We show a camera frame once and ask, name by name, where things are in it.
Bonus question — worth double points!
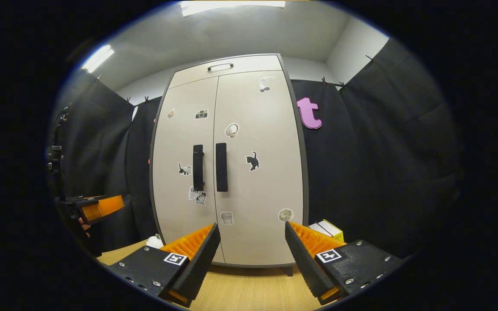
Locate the ceiling light panel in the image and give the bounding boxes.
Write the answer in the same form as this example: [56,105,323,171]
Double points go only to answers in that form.
[180,0,286,17]
[80,44,115,74]

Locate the black cabinet door handle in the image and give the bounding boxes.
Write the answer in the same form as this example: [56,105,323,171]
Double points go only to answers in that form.
[192,145,204,191]
[215,143,229,192]

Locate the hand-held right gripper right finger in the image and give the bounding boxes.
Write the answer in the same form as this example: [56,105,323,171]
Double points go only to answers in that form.
[284,221,405,305]

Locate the phone-sticker shoe cabinet door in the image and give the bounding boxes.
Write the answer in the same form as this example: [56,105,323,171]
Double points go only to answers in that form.
[152,77,226,264]

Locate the headphone-sticker shoe cabinet door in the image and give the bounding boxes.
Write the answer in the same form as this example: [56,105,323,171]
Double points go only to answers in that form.
[213,70,305,267]

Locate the white shoe cabinet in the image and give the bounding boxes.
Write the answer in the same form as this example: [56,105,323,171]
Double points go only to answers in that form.
[149,53,310,277]

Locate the yellow and white box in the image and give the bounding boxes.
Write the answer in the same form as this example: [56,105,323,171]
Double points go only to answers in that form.
[308,219,345,242]

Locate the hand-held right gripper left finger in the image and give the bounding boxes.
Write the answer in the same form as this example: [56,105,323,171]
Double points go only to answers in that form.
[109,222,222,308]

